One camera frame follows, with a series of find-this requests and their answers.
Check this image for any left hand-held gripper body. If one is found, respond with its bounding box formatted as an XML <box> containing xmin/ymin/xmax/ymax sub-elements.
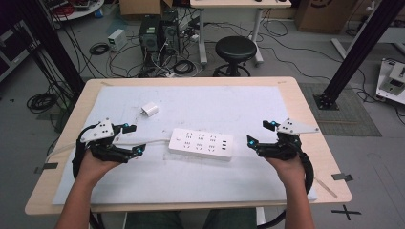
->
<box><xmin>79</xmin><ymin>117</ymin><xmax>135</xmax><ymax>164</ymax></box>

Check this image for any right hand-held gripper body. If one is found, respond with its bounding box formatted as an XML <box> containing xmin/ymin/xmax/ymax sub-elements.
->
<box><xmin>256</xmin><ymin>117</ymin><xmax>320</xmax><ymax>161</ymax></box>

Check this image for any white charger plug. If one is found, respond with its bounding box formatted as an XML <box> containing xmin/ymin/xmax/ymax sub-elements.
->
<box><xmin>140</xmin><ymin>101</ymin><xmax>160</xmax><ymax>118</ymax></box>

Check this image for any white power strip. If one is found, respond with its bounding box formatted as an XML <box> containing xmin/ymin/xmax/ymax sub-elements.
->
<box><xmin>167</xmin><ymin>127</ymin><xmax>234</xmax><ymax>162</ymax></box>

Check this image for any person's right hand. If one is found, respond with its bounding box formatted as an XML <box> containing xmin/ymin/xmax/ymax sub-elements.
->
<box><xmin>265</xmin><ymin>153</ymin><xmax>307</xmax><ymax>189</ymax></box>

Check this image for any person's left hand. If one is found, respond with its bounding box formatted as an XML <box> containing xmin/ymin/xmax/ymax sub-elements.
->
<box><xmin>77</xmin><ymin>149</ymin><xmax>124</xmax><ymax>186</ymax></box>

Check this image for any wooden table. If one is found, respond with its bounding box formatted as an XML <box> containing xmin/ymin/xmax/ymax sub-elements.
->
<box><xmin>24</xmin><ymin>75</ymin><xmax>352</xmax><ymax>217</ymax></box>

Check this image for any clear tape strip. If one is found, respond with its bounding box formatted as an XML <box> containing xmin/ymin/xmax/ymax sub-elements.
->
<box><xmin>313</xmin><ymin>177</ymin><xmax>339</xmax><ymax>199</ymax></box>

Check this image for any grey tape piece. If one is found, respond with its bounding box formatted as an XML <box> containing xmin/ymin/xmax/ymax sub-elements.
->
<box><xmin>330</xmin><ymin>172</ymin><xmax>354</xmax><ymax>182</ymax></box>
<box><xmin>33</xmin><ymin>162</ymin><xmax>59</xmax><ymax>175</ymax></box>

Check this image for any white foam mat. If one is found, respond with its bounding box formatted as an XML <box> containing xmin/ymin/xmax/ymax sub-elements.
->
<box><xmin>52</xmin><ymin>85</ymin><xmax>318</xmax><ymax>205</ymax></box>

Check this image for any grey floor mat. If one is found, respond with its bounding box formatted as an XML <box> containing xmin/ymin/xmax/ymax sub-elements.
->
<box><xmin>299</xmin><ymin>82</ymin><xmax>382</xmax><ymax>137</ymax></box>

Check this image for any black round stool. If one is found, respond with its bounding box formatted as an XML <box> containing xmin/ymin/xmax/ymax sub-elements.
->
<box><xmin>212</xmin><ymin>35</ymin><xmax>258</xmax><ymax>78</ymax></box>

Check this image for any black tape cross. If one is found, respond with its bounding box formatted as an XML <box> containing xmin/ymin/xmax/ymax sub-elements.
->
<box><xmin>330</xmin><ymin>204</ymin><xmax>363</xmax><ymax>221</ymax></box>

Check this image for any white power supply box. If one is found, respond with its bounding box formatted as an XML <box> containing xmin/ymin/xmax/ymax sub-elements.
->
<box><xmin>107</xmin><ymin>28</ymin><xmax>128</xmax><ymax>52</ymax></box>

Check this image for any black computer tower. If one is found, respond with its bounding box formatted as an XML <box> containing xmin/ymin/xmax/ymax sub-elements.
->
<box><xmin>138</xmin><ymin>14</ymin><xmax>162</xmax><ymax>65</ymax></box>
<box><xmin>160</xmin><ymin>10</ymin><xmax>181</xmax><ymax>55</ymax></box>

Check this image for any dark metal shelf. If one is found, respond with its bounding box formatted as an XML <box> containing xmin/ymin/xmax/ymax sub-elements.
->
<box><xmin>0</xmin><ymin>18</ymin><xmax>40</xmax><ymax>84</ymax></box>

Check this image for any round white table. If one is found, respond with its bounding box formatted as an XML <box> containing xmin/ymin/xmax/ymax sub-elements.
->
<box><xmin>47</xmin><ymin>0</ymin><xmax>105</xmax><ymax>23</ymax></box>

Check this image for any large cardboard box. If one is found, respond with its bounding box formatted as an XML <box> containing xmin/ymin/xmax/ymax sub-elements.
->
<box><xmin>294</xmin><ymin>0</ymin><xmax>358</xmax><ymax>34</ymax></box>

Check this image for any small cardboard box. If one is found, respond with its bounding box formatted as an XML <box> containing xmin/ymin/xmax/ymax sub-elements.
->
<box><xmin>118</xmin><ymin>0</ymin><xmax>174</xmax><ymax>17</ymax></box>

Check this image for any white machine base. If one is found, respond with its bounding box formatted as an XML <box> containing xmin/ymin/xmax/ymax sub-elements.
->
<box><xmin>375</xmin><ymin>58</ymin><xmax>405</xmax><ymax>106</ymax></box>

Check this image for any white desk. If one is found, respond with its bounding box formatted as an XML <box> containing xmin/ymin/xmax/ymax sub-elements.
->
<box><xmin>189</xmin><ymin>0</ymin><xmax>292</xmax><ymax>67</ymax></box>

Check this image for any white power strip cable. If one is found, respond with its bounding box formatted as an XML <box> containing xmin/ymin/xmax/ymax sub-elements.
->
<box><xmin>46</xmin><ymin>135</ymin><xmax>173</xmax><ymax>161</ymax></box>

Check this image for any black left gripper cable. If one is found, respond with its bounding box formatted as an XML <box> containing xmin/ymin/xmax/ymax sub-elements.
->
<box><xmin>71</xmin><ymin>124</ymin><xmax>97</xmax><ymax>180</ymax></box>

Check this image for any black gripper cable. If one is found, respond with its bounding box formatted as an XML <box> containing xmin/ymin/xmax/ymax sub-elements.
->
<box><xmin>257</xmin><ymin>152</ymin><xmax>315</xmax><ymax>229</ymax></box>
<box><xmin>71</xmin><ymin>124</ymin><xmax>97</xmax><ymax>180</ymax></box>

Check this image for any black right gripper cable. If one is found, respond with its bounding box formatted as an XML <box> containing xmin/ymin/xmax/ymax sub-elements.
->
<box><xmin>257</xmin><ymin>152</ymin><xmax>315</xmax><ymax>229</ymax></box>

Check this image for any coiled black cable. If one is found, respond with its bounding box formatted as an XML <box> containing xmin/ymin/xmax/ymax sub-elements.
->
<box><xmin>173</xmin><ymin>59</ymin><xmax>196</xmax><ymax>76</ymax></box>
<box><xmin>26</xmin><ymin>93</ymin><xmax>58</xmax><ymax>115</ymax></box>
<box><xmin>89</xmin><ymin>42</ymin><xmax>111</xmax><ymax>56</ymax></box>

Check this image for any black aluminium post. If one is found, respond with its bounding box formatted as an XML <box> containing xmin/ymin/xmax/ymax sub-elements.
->
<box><xmin>6</xmin><ymin>0</ymin><xmax>86</xmax><ymax>96</ymax></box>
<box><xmin>312</xmin><ymin>0</ymin><xmax>405</xmax><ymax>112</ymax></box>

